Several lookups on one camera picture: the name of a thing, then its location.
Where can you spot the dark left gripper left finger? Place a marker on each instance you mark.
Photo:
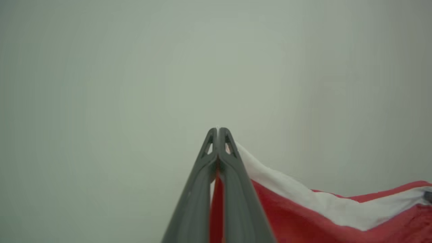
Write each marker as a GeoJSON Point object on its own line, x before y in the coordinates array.
{"type": "Point", "coordinates": [195, 202]}

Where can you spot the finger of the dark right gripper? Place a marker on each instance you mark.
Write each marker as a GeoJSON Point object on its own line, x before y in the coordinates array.
{"type": "Point", "coordinates": [428, 196]}

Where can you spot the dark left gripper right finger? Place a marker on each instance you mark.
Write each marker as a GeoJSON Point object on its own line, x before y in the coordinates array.
{"type": "Point", "coordinates": [239, 209]}

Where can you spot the red white basketball jersey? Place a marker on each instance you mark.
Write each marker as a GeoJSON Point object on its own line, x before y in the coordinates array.
{"type": "Point", "coordinates": [303, 219]}

